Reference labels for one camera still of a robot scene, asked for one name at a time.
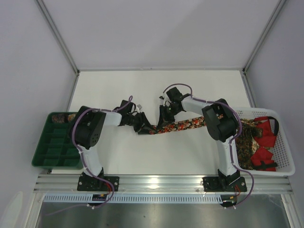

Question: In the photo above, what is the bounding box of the orange brown rolled tie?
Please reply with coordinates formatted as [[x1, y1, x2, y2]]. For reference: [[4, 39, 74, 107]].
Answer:
[[67, 114, 76, 122]]

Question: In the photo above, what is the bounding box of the aluminium frame post left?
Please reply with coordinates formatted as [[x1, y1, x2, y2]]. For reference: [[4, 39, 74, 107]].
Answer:
[[34, 0, 79, 76]]

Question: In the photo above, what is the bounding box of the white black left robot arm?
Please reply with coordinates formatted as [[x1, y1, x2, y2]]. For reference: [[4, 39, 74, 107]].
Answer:
[[68, 100, 156, 177]]

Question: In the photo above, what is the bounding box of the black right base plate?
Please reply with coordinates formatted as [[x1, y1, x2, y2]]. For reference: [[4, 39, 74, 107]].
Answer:
[[203, 176, 247, 192]]

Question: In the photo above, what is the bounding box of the aluminium frame post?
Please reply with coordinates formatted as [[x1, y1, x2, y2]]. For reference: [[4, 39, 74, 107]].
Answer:
[[243, 0, 289, 74], [34, 0, 79, 76]]

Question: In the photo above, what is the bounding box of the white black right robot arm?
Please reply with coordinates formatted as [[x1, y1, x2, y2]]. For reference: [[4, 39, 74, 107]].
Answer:
[[158, 87, 241, 191]]

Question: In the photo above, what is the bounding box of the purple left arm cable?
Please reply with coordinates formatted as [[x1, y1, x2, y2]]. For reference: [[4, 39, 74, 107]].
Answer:
[[45, 95, 133, 216]]

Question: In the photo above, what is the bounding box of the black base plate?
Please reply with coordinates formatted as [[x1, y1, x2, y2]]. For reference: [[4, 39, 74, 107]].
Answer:
[[203, 176, 247, 192], [77, 175, 120, 191]]

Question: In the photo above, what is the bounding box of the green divided plastic tray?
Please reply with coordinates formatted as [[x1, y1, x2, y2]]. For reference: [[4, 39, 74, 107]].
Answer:
[[31, 112, 83, 170]]

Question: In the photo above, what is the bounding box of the rolled tie in tray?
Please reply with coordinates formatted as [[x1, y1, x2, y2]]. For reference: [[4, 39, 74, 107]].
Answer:
[[51, 114, 67, 124]]

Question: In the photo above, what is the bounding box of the colourful patterned necktie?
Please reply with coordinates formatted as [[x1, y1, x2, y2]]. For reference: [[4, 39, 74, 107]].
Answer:
[[149, 116, 206, 135]]

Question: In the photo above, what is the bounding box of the aluminium frame post right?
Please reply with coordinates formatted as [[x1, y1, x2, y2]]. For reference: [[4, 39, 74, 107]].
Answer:
[[243, 0, 289, 74]]

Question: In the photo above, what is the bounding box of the white slotted cable duct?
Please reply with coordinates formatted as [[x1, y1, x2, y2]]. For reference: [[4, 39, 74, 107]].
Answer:
[[43, 193, 223, 204]]

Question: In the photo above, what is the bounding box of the aluminium mounting rail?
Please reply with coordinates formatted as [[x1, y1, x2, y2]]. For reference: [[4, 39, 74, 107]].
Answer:
[[33, 174, 293, 194]]

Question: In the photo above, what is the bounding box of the dark gold patterned tie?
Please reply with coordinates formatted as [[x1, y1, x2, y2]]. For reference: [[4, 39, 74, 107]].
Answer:
[[236, 119, 263, 170]]

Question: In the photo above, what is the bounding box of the red fabric tie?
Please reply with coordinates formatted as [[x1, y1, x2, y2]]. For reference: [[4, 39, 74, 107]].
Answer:
[[251, 116, 279, 171]]

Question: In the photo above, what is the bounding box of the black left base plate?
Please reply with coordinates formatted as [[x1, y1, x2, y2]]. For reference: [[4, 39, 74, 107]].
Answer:
[[77, 175, 120, 191]]

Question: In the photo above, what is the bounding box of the black strap in basket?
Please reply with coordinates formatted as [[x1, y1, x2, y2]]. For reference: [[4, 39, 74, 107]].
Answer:
[[267, 116, 281, 136]]

